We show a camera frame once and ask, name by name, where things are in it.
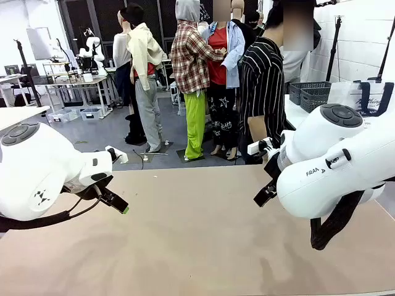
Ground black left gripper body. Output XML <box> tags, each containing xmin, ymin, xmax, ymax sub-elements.
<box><xmin>80</xmin><ymin>177</ymin><xmax>114</xmax><ymax>201</ymax></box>

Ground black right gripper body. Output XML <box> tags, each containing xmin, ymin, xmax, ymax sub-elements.
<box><xmin>262</xmin><ymin>149</ymin><xmax>283</xmax><ymax>186</ymax></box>

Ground dark grey plastic basket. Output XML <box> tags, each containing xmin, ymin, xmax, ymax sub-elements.
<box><xmin>289</xmin><ymin>81</ymin><xmax>333</xmax><ymax>105</ymax></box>
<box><xmin>300</xmin><ymin>88</ymin><xmax>333</xmax><ymax>113</ymax></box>

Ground translucent white printed shopping bag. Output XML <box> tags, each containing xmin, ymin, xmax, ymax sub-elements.
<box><xmin>326</xmin><ymin>81</ymin><xmax>395</xmax><ymax>129</ymax></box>

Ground person's right forearm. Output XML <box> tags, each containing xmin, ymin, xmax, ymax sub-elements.
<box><xmin>247</xmin><ymin>115</ymin><xmax>267</xmax><ymax>142</ymax></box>

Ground clear plastic storage bin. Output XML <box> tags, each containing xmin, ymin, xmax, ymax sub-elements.
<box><xmin>80</xmin><ymin>107</ymin><xmax>104</xmax><ymax>121</ymax></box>
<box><xmin>46</xmin><ymin>108</ymin><xmax>80</xmax><ymax>123</ymax></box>

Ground person in black striped shirt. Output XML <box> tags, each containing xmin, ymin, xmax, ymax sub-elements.
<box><xmin>239</xmin><ymin>0</ymin><xmax>322</xmax><ymax>165</ymax></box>

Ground wooden top desk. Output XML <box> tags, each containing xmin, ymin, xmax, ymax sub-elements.
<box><xmin>46</xmin><ymin>75</ymin><xmax>114</xmax><ymax>118</ymax></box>

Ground mannequin red shirt blue overshirt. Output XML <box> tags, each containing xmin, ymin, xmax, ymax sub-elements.
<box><xmin>202</xmin><ymin>0</ymin><xmax>246</xmax><ymax>160</ymax></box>

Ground mannequin in black coat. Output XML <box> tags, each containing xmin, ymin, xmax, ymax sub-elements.
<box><xmin>230</xmin><ymin>0</ymin><xmax>257</xmax><ymax>58</ymax></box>

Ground mannequin plaid shirt green pants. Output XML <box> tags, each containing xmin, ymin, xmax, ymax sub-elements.
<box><xmin>169</xmin><ymin>0</ymin><xmax>228</xmax><ymax>161</ymax></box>

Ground white office desk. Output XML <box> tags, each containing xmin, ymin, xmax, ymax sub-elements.
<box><xmin>0</xmin><ymin>73</ymin><xmax>29</xmax><ymax>107</ymax></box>

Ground mannequin white top dark skirt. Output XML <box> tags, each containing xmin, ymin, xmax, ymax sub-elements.
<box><xmin>112</xmin><ymin>10</ymin><xmax>146</xmax><ymax>146</ymax></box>

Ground mannequin cream jacket black hat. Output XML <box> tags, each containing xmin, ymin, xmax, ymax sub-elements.
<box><xmin>119</xmin><ymin>2</ymin><xmax>170</xmax><ymax>154</ymax></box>

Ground background person with black mask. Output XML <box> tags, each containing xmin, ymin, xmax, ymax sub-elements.
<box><xmin>246</xmin><ymin>11</ymin><xmax>262</xmax><ymax>30</ymax></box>

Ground grey panel board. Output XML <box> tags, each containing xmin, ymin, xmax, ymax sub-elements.
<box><xmin>26</xmin><ymin>27</ymin><xmax>54</xmax><ymax>61</ymax></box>

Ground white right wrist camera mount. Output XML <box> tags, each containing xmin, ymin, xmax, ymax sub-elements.
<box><xmin>246</xmin><ymin>137</ymin><xmax>274</xmax><ymax>156</ymax></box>

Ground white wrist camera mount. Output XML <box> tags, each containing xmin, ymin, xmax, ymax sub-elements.
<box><xmin>104</xmin><ymin>146</ymin><xmax>129</xmax><ymax>165</ymax></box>
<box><xmin>246</xmin><ymin>137</ymin><xmax>274</xmax><ymax>156</ymax></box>

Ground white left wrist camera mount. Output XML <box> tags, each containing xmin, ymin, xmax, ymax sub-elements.
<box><xmin>104</xmin><ymin>146</ymin><xmax>129</xmax><ymax>165</ymax></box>

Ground metal mannequin base plate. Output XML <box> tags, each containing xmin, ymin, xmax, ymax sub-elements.
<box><xmin>120</xmin><ymin>150</ymin><xmax>156</xmax><ymax>165</ymax></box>
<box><xmin>140</xmin><ymin>144</ymin><xmax>171</xmax><ymax>156</ymax></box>
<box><xmin>175</xmin><ymin>149</ymin><xmax>206</xmax><ymax>162</ymax></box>

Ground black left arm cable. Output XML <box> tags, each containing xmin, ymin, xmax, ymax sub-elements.
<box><xmin>0</xmin><ymin>184</ymin><xmax>104</xmax><ymax>232</ymax></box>

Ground black camera stand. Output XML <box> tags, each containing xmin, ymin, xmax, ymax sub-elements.
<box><xmin>325</xmin><ymin>14</ymin><xmax>345</xmax><ymax>83</ymax></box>
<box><xmin>368</xmin><ymin>29</ymin><xmax>395</xmax><ymax>83</ymax></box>
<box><xmin>13</xmin><ymin>38</ymin><xmax>43</xmax><ymax>107</ymax></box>

